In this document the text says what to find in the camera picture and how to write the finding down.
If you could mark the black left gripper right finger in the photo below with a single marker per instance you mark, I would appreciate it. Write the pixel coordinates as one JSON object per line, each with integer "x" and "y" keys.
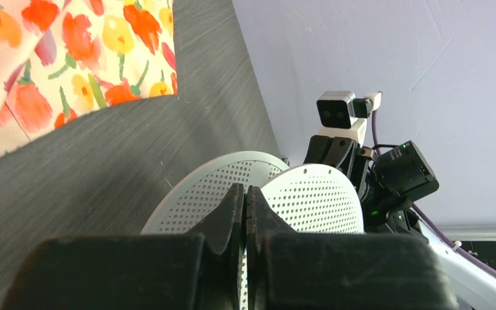
{"x": 295, "y": 270}

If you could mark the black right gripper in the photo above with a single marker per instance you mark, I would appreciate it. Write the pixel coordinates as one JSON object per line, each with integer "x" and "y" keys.
{"x": 347, "y": 156}

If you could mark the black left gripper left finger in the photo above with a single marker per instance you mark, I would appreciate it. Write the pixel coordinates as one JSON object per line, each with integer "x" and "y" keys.
{"x": 194, "y": 270}

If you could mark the white perforated spool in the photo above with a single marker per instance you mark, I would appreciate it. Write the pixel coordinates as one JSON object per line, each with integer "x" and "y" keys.
{"x": 312, "y": 198}

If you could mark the floral orange cloth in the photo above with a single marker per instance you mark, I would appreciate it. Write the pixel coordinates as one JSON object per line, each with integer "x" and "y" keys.
{"x": 60, "y": 60}

